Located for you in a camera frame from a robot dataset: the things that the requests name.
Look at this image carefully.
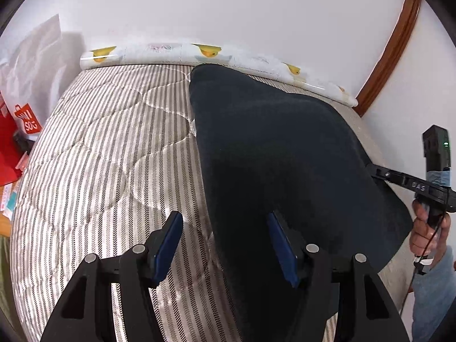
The striped quilted bed cover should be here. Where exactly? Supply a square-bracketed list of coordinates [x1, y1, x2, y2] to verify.
[9, 63, 416, 342]

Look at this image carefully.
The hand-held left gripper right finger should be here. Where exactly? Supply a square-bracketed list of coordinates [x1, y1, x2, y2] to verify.
[267, 211, 410, 342]

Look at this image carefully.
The person's right hand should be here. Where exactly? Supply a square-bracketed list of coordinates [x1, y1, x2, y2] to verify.
[409, 199, 451, 268]

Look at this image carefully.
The red shopping bag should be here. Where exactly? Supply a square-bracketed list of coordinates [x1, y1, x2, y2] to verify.
[0, 101, 43, 188]

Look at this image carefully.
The white printed paper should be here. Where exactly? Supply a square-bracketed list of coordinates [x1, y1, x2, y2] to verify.
[0, 181, 19, 219]

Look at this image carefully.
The green cloth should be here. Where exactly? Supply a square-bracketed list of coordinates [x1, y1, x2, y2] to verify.
[0, 235, 15, 314]

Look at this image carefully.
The white plastic bag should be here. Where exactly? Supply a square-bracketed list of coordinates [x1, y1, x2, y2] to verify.
[0, 13, 88, 129]

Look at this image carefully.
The person's right forearm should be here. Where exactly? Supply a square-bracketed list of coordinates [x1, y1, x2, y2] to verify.
[411, 246, 456, 342]

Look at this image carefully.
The black cable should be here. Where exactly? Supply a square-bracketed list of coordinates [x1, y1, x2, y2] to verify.
[398, 212, 451, 316]

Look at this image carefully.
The duck printed rolled blanket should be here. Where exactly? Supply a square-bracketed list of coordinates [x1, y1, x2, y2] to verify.
[79, 42, 359, 107]

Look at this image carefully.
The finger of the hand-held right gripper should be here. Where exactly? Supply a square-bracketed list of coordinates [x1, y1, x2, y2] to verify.
[367, 163, 406, 186]

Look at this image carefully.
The black sweatshirt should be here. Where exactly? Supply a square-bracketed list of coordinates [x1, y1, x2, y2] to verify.
[189, 63, 414, 342]

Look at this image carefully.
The wooden door frame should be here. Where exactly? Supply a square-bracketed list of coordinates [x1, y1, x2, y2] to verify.
[354, 0, 423, 118]

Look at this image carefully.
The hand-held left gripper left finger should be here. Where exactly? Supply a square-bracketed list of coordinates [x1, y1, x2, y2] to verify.
[41, 211, 184, 342]

